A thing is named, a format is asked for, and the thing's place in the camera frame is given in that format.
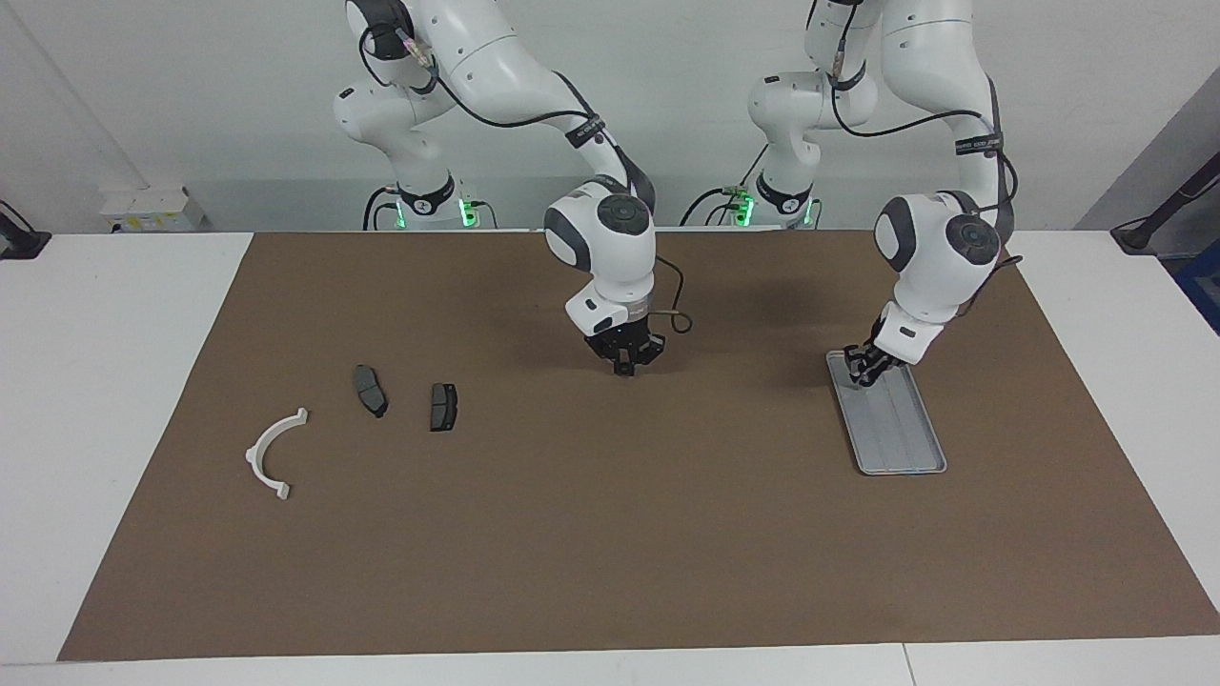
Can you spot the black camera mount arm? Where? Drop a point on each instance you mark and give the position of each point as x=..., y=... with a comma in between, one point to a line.
x=1144, y=233
x=19, y=243

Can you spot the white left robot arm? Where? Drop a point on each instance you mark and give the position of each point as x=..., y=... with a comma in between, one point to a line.
x=939, y=257

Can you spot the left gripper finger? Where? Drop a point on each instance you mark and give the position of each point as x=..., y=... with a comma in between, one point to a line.
x=859, y=360
x=875, y=374

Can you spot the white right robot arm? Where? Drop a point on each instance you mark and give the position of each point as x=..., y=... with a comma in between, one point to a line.
x=620, y=248

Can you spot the white socket box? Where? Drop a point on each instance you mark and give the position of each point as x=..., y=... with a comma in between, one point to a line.
x=152, y=210

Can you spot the short dark brake pad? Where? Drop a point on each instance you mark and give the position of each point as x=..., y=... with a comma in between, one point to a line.
x=443, y=407

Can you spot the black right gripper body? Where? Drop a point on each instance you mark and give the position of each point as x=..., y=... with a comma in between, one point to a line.
x=624, y=340

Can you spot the silver metal tray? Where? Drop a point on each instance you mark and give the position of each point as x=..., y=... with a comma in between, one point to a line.
x=896, y=429

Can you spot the long dark brake pad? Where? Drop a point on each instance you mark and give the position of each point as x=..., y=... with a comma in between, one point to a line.
x=370, y=391

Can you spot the blue box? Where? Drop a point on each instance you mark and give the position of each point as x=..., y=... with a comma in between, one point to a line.
x=1203, y=286

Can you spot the brown table mat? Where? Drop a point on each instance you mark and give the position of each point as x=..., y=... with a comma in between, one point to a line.
x=610, y=534

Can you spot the white semicircular plastic bracket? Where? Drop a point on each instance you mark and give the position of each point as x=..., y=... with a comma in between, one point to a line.
x=257, y=453

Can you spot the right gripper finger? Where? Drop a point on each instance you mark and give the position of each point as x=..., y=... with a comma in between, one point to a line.
x=612, y=362
x=643, y=362

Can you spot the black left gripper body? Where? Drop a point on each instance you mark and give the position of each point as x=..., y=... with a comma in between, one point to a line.
x=882, y=351

